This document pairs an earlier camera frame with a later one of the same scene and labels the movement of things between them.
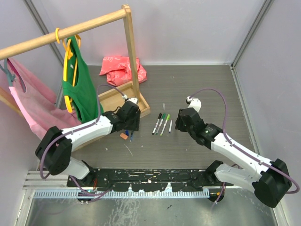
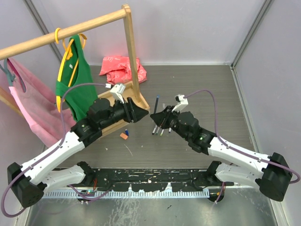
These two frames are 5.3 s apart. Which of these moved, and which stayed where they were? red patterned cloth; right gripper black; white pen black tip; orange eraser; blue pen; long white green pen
Moved: blue pen; right gripper black
Stayed: red patterned cloth; orange eraser; white pen black tip; long white green pen
